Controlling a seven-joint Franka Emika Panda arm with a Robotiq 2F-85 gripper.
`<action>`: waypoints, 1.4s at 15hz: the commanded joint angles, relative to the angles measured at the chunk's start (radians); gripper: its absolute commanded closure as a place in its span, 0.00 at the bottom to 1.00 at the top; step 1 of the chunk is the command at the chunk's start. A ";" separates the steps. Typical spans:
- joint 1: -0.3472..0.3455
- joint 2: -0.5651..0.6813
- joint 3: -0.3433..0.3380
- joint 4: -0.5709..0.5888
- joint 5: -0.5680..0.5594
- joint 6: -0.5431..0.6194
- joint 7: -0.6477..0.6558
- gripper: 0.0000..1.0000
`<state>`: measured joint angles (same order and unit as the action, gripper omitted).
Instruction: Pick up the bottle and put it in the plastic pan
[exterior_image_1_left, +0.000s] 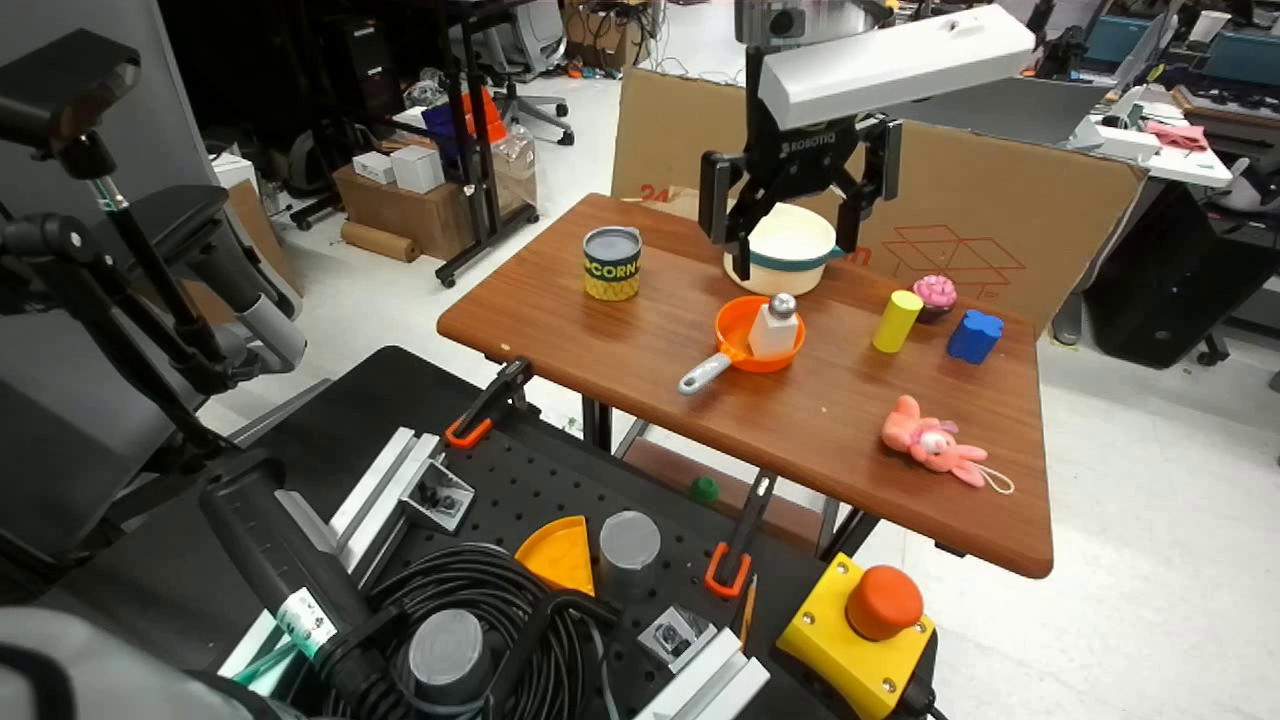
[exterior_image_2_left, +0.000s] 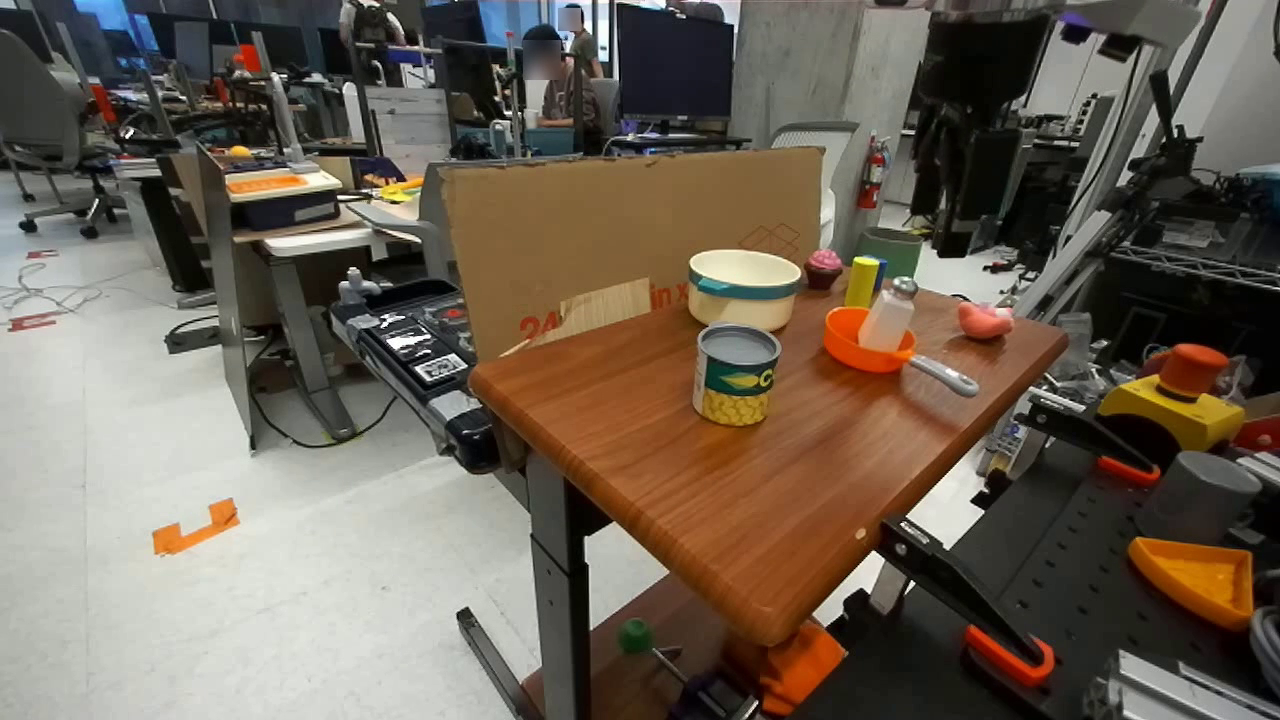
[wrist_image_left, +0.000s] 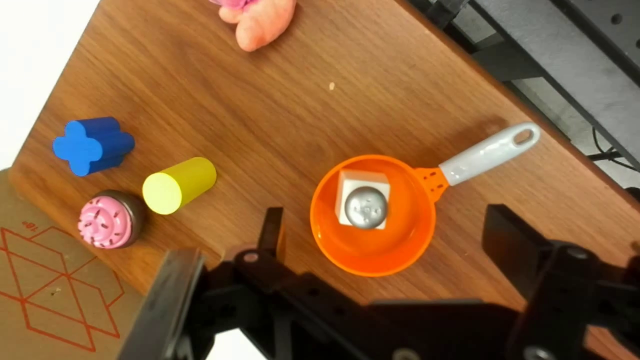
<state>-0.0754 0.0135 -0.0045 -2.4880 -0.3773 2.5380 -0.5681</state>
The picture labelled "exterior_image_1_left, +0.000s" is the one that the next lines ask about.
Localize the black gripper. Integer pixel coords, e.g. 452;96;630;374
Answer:
695;114;905;282

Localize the white pot teal rim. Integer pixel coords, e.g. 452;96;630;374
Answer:
721;199;845;299

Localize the yellow cylinder block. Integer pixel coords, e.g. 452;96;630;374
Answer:
871;283;930;357

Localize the pink cupcake toy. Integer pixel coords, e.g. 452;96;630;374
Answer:
908;273;965;324

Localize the brown cardboard sheet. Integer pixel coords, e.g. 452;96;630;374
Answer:
614;67;1148;338

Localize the yellow corn can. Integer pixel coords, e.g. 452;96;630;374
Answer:
579;219;650;308

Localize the blue cube block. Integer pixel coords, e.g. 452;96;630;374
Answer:
946;304;1007;368

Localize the pink plush bunny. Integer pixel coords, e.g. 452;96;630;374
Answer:
877;394;1019;501

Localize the black rolling stand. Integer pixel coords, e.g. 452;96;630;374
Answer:
433;0;543;292

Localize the pink cloth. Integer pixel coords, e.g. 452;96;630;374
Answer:
1140;115;1211;155

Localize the black perforated workbench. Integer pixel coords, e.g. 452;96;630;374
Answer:
37;342;946;720

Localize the black office chair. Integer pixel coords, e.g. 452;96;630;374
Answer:
1080;177;1280;374

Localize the brown cardboard box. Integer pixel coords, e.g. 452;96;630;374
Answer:
332;155;495;264

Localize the white desk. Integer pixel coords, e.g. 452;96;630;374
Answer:
1056;105;1238;192

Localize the small grey cylinder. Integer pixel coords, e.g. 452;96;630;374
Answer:
596;510;666;582

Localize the white box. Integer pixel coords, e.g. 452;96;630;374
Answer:
350;141;448;197

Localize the orange wedge tray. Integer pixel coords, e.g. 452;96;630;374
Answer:
513;513;602;602

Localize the square printed tag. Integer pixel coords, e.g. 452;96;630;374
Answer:
399;458;480;536
635;603;721;678

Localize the yellow emergency stop box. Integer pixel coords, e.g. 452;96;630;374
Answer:
777;552;941;720

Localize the silver aluminium extrusion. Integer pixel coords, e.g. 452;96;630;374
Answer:
324;424;448;542
635;624;777;720

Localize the large grey knob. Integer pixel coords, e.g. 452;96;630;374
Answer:
406;607;492;704

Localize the green white connector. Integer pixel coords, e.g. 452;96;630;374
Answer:
217;584;339;693

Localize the orange plastic pan white handle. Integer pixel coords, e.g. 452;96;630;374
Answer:
675;292;813;401

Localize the grey table frame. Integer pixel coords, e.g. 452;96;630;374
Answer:
576;394;886;564

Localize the black clamp orange handle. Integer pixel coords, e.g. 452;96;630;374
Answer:
699;469;782;603
440;357;536;458

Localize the black cable coil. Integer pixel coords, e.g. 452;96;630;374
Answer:
313;536;633;720

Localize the black camera on stand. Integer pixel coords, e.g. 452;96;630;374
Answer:
0;30;143;155

